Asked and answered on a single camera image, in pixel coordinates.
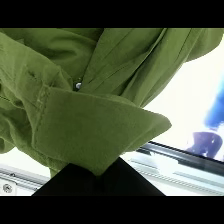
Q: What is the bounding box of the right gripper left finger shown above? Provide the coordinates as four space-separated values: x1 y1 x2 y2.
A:
31 162 100 197

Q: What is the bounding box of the silver frame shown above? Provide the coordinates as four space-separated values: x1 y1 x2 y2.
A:
0 146 224 197

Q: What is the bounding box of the green long-sleeved shirt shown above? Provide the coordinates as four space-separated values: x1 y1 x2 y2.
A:
0 27 224 179

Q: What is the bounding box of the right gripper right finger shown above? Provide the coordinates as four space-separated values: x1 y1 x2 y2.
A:
97 156 166 197

